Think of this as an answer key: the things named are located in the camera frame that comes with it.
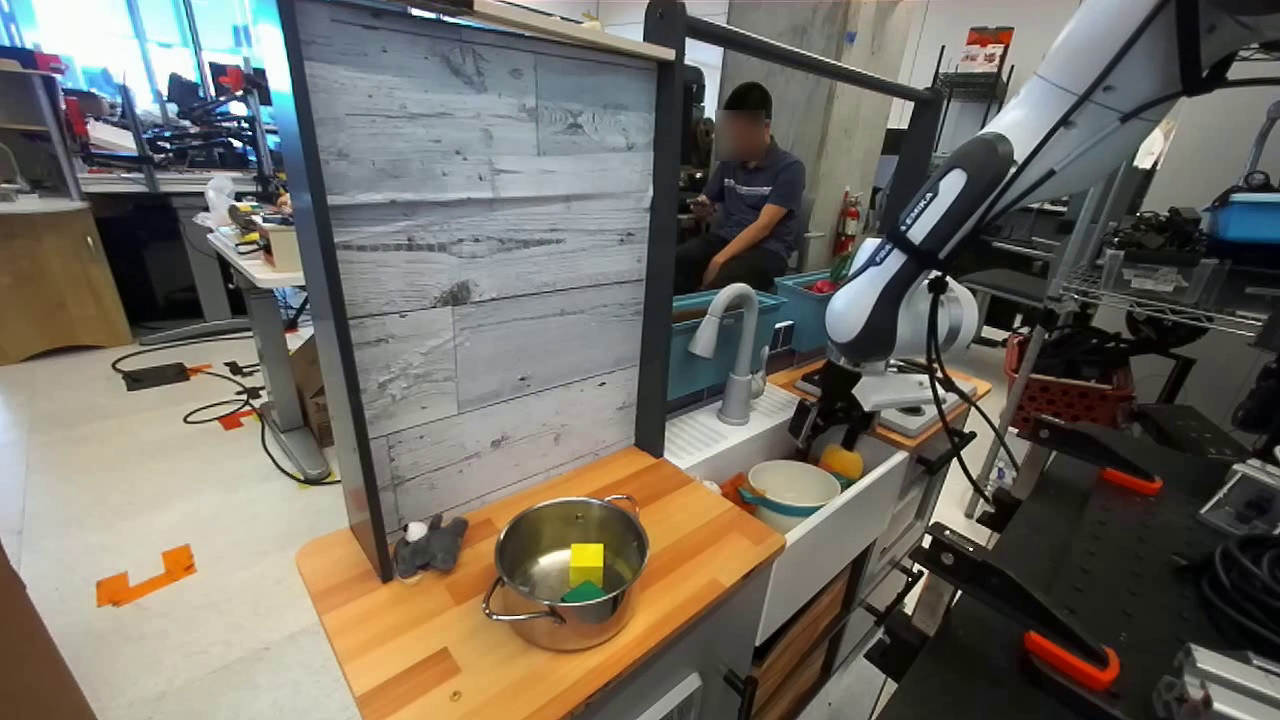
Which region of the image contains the grey wood plank panel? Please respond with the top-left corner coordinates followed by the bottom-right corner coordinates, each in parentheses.
top-left (293, 0), bottom-right (663, 541)

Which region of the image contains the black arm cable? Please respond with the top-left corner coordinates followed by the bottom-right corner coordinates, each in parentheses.
top-left (919, 266), bottom-right (1026, 520)

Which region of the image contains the silver pot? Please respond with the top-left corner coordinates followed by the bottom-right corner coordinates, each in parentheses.
top-left (482, 490), bottom-right (657, 657)

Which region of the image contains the black metal frame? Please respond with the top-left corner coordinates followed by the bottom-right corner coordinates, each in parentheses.
top-left (271, 0), bottom-right (970, 584)

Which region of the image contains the blue plastic bin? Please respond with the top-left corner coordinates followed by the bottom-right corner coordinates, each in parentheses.
top-left (1199, 183), bottom-right (1280, 253)

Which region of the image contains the red crate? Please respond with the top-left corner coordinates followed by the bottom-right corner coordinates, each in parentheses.
top-left (1007, 368), bottom-right (1119, 431)

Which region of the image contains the grey plush toy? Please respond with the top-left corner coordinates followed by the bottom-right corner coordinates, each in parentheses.
top-left (388, 512), bottom-right (471, 584)

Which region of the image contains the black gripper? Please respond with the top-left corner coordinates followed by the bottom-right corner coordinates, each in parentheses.
top-left (785, 354), bottom-right (876, 459)

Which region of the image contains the yellow lemon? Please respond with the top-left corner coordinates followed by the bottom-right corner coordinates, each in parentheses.
top-left (816, 441), bottom-right (873, 487)

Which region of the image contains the white side desk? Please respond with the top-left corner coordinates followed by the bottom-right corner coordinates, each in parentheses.
top-left (195, 207), bottom-right (339, 487)

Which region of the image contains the black power adapter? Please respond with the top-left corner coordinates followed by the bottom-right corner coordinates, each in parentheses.
top-left (120, 354), bottom-right (195, 394)

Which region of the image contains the grey toy faucet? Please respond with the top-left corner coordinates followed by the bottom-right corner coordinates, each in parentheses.
top-left (685, 278), bottom-right (771, 431)

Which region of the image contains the seated person dark shirt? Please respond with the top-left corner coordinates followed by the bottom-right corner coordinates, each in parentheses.
top-left (674, 80), bottom-right (813, 298)

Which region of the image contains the white teal bowl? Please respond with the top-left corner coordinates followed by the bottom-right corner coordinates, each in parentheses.
top-left (735, 457), bottom-right (850, 532)

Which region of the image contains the red fire extinguisher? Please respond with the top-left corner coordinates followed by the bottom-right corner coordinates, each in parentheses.
top-left (829, 188), bottom-right (870, 270)

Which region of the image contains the orange handled black clamp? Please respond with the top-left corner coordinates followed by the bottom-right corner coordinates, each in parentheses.
top-left (918, 520), bottom-right (1127, 699)
top-left (1051, 423), bottom-right (1170, 505)

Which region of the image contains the yellow cube block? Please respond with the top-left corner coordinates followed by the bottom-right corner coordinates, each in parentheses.
top-left (563, 537), bottom-right (611, 590)

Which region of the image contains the green cube block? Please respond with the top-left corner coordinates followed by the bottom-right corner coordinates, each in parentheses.
top-left (554, 576), bottom-right (611, 610)

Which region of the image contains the grey toy stove top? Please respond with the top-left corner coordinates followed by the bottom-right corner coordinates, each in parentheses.
top-left (843, 365), bottom-right (946, 418)

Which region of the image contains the white sink basin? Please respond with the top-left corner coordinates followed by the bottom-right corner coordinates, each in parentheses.
top-left (661, 385), bottom-right (941, 646)

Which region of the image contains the wooden cabinet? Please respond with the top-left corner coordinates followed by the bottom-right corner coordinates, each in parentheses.
top-left (0, 195), bottom-right (141, 368)

